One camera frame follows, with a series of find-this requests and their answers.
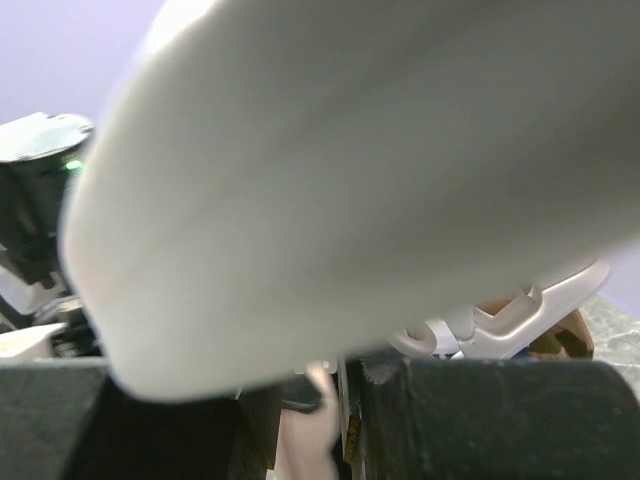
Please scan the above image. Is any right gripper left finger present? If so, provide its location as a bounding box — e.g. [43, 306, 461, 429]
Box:
[0, 362, 286, 480]

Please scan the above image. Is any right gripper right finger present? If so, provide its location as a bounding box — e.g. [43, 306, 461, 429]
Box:
[344, 352, 639, 479]

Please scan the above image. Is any black underwear beige waistband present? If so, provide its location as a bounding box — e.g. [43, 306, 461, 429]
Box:
[274, 362, 340, 480]

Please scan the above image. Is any white clip hanger frame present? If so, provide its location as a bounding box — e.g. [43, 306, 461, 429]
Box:
[60, 1, 639, 401]

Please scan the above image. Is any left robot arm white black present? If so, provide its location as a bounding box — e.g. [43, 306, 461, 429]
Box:
[1, 112, 101, 358]

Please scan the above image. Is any argyle brown sock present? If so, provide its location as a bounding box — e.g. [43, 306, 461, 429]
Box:
[474, 295, 595, 360]

